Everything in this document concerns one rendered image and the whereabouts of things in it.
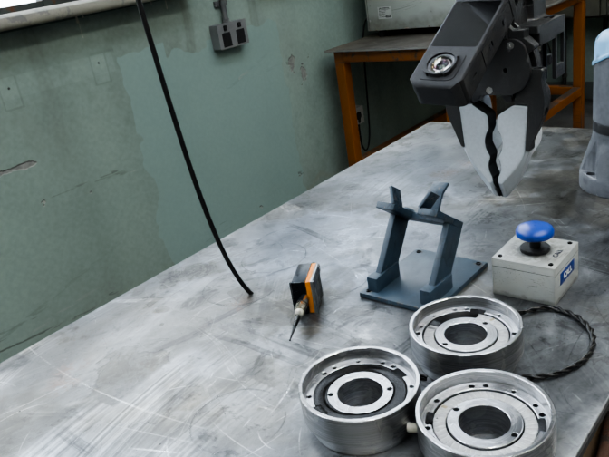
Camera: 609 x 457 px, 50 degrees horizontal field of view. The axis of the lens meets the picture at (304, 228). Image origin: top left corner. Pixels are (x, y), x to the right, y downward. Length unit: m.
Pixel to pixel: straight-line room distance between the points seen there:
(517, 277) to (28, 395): 0.54
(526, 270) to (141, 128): 1.75
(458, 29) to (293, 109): 2.30
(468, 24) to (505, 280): 0.31
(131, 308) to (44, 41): 1.37
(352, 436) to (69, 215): 1.73
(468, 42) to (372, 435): 0.32
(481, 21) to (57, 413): 0.54
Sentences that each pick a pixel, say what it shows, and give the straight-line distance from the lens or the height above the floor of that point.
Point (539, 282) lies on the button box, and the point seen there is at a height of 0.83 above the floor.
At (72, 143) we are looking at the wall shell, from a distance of 2.17.
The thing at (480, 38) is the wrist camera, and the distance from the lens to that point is 0.54.
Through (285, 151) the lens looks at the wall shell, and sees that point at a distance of 2.80.
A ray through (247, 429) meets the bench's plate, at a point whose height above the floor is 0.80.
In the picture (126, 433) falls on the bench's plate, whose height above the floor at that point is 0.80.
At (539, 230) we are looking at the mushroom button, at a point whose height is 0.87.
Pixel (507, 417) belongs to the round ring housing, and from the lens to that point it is 0.56.
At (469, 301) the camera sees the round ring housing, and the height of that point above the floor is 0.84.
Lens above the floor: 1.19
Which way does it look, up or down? 23 degrees down
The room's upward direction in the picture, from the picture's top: 10 degrees counter-clockwise
